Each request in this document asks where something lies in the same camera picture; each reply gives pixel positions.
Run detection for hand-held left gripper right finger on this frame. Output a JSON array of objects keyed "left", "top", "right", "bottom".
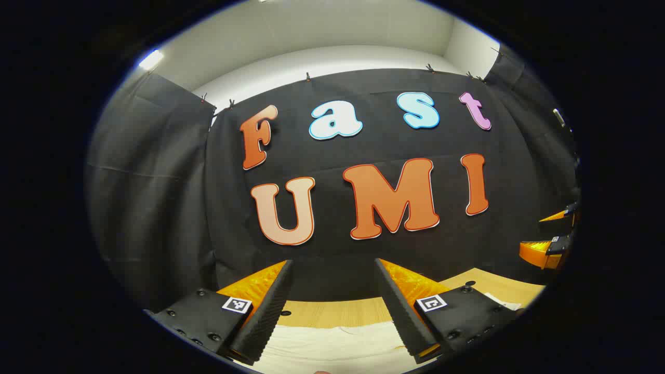
[{"left": 374, "top": 258, "right": 525, "bottom": 364}]

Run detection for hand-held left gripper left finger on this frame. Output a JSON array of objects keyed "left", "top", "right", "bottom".
[{"left": 143, "top": 259, "right": 294, "bottom": 367}]

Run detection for white jeans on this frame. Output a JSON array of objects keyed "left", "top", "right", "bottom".
[{"left": 252, "top": 292, "right": 523, "bottom": 373}]

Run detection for black backdrop cloth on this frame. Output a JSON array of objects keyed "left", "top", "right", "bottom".
[{"left": 86, "top": 44, "right": 581, "bottom": 312}]

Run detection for ceiling light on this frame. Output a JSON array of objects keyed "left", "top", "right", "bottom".
[{"left": 138, "top": 48, "right": 165, "bottom": 72}]

